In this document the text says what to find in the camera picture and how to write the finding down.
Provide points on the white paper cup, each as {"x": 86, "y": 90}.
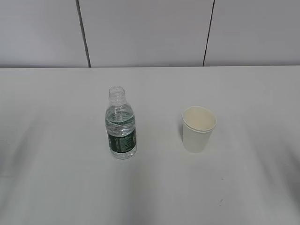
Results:
{"x": 197, "y": 126}

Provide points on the clear water bottle green label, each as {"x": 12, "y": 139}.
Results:
{"x": 120, "y": 124}

